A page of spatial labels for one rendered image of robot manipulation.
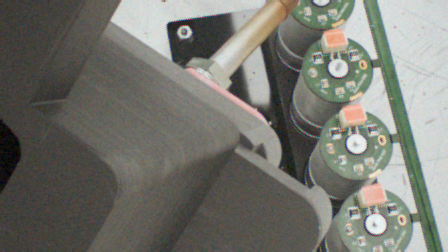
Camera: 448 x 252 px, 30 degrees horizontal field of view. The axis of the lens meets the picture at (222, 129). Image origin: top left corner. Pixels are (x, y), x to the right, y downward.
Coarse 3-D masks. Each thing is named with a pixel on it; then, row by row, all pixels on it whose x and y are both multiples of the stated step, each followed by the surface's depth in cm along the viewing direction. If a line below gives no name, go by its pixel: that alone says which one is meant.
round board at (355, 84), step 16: (320, 48) 30; (352, 48) 30; (304, 64) 29; (320, 64) 30; (352, 64) 30; (368, 64) 30; (320, 80) 29; (336, 80) 29; (352, 80) 29; (368, 80) 29; (320, 96) 29; (336, 96) 29; (352, 96) 29
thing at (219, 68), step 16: (272, 0) 27; (288, 0) 27; (256, 16) 26; (272, 16) 27; (240, 32) 26; (256, 32) 26; (224, 48) 25; (240, 48) 25; (256, 48) 26; (192, 64) 24; (208, 64) 24; (224, 64) 25; (240, 64) 25; (224, 80) 24
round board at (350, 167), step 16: (368, 112) 29; (336, 128) 29; (352, 128) 29; (368, 128) 29; (384, 128) 29; (320, 144) 29; (336, 144) 29; (368, 144) 29; (384, 144) 29; (336, 160) 28; (352, 160) 28; (368, 160) 28; (384, 160) 28; (352, 176) 28; (368, 176) 28
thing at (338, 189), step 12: (348, 144) 29; (360, 144) 29; (312, 156) 31; (312, 168) 31; (324, 168) 29; (312, 180) 31; (324, 180) 30; (336, 180) 29; (348, 180) 29; (372, 180) 29; (336, 192) 30; (348, 192) 30; (336, 204) 32
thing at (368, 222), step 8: (336, 216) 29; (368, 216) 28; (376, 216) 28; (336, 224) 28; (368, 224) 28; (384, 224) 28; (328, 232) 30; (336, 232) 28; (368, 232) 28; (376, 232) 28; (384, 232) 28; (328, 240) 30; (336, 240) 29; (320, 248) 32; (328, 248) 30; (336, 248) 29; (344, 248) 28
